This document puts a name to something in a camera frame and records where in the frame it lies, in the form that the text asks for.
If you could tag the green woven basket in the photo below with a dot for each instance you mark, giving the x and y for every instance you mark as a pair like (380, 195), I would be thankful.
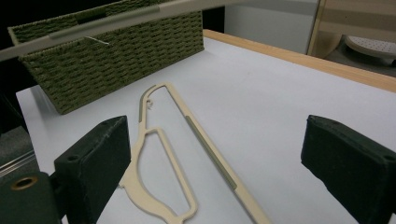
(118, 68)

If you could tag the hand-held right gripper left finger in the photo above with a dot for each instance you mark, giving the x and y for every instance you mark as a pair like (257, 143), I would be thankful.
(96, 165)

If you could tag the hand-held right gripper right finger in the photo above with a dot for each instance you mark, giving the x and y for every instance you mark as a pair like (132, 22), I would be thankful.
(351, 165)

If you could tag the cream plastic clothes hanger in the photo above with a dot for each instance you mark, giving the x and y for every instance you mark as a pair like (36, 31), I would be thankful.
(209, 149)

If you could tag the light wooden desk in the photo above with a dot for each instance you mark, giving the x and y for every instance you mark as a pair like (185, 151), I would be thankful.
(358, 15)

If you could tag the white cabinet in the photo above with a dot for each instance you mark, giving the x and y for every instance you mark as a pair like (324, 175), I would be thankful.
(267, 25)

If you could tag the round white perforated disc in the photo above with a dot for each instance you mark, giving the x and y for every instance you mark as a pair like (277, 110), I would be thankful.
(370, 46)

